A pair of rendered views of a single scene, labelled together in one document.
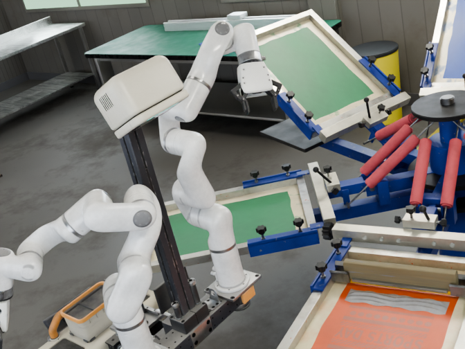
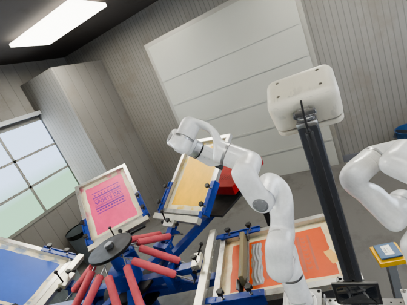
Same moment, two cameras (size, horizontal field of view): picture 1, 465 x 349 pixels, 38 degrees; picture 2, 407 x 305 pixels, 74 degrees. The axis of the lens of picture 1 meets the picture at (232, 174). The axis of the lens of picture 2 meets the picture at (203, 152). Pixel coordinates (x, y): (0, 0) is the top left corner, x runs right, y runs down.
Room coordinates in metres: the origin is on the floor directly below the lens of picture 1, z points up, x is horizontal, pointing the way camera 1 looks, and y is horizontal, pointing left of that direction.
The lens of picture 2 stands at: (2.43, 0.89, 2.15)
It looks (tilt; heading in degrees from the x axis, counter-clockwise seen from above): 15 degrees down; 251
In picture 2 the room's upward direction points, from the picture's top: 23 degrees counter-clockwise
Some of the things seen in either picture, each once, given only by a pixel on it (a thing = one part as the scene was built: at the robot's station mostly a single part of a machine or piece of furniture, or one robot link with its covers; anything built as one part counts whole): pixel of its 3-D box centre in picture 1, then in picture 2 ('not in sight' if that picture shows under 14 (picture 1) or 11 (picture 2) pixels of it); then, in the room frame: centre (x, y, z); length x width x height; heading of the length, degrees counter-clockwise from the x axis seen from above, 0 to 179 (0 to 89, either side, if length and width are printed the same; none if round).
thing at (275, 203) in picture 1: (254, 199); not in sight; (2.76, -0.07, 1.05); 1.08 x 0.61 x 0.23; 85
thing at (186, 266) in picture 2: (425, 223); (192, 267); (2.28, -0.70, 1.02); 0.17 x 0.06 x 0.05; 145
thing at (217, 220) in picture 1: (215, 225); (284, 260); (2.03, 0.10, 1.37); 0.13 x 0.10 x 0.16; 41
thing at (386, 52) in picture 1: (377, 84); not in sight; (5.77, -1.47, 0.34); 0.45 x 0.43 x 0.68; 44
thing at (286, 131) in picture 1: (358, 151); not in sight; (3.29, -0.69, 0.91); 1.34 x 0.41 x 0.08; 25
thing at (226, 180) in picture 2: not in sight; (231, 175); (1.40, -1.58, 1.06); 0.61 x 0.46 x 0.12; 25
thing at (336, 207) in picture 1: (322, 215); not in sight; (2.74, -0.36, 0.90); 1.24 x 0.06 x 0.06; 85
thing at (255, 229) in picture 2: not in sight; (241, 235); (1.86, -0.74, 0.98); 0.30 x 0.05 x 0.07; 145
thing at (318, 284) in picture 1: (332, 271); (238, 299); (2.18, -0.28, 0.98); 0.30 x 0.05 x 0.07; 145
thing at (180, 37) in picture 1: (208, 73); not in sight; (6.81, -0.01, 0.51); 2.76 x 1.09 x 1.02; 44
